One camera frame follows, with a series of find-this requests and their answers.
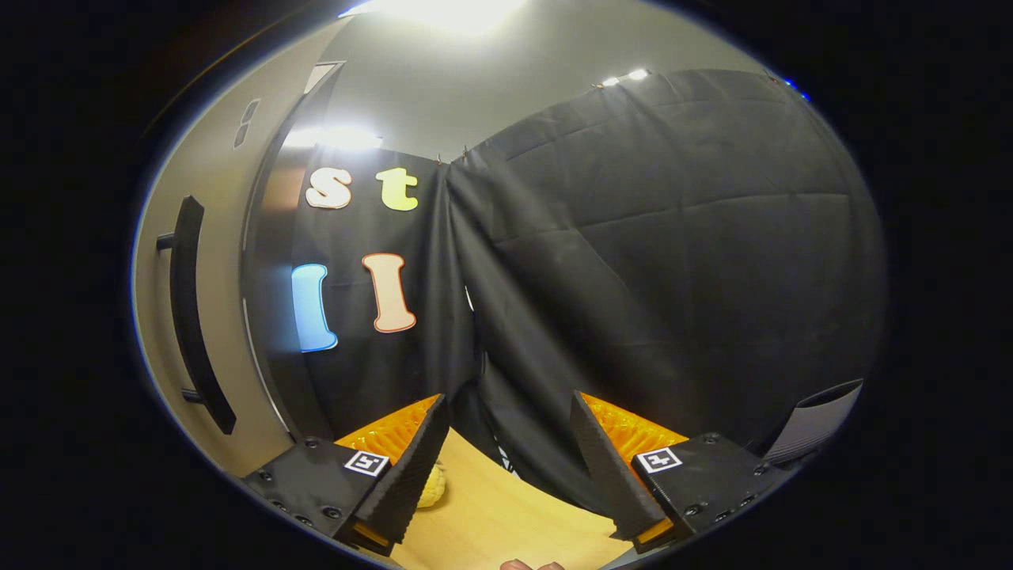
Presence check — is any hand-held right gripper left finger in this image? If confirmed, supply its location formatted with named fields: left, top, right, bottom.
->
left=241, top=393, right=450, bottom=555

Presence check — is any yellow plush toy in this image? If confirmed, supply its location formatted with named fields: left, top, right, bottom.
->
left=417, top=463, right=448, bottom=509

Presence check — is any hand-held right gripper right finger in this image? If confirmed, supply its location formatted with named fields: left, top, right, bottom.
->
left=570, top=389, right=792, bottom=553

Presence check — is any black backdrop cloth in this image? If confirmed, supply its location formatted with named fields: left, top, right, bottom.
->
left=261, top=67, right=887, bottom=515

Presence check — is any black door handle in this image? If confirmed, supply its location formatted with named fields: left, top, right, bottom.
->
left=156, top=196, right=237, bottom=435

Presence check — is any white cabinet door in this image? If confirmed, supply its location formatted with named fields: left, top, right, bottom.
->
left=131, top=20, right=349, bottom=480

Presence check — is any grey ribbed object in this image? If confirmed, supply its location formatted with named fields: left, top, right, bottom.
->
left=764, top=378, right=865, bottom=466

